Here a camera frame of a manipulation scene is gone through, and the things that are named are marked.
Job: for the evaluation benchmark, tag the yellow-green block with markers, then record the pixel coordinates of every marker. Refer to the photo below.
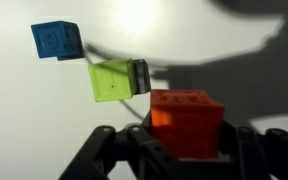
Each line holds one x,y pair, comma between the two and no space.
113,80

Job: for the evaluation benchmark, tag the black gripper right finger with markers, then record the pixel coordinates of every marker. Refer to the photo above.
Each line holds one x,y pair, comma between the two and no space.
254,156

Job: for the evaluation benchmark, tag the grey block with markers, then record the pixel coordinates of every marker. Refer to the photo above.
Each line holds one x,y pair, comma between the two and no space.
142,76

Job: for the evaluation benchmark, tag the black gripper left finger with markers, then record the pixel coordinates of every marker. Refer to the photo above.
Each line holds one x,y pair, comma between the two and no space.
147,157

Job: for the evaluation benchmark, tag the orange block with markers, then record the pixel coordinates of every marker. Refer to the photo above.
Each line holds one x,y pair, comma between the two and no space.
187,122

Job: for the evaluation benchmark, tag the dark blue block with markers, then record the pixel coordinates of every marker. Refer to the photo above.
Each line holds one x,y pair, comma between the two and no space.
60,39

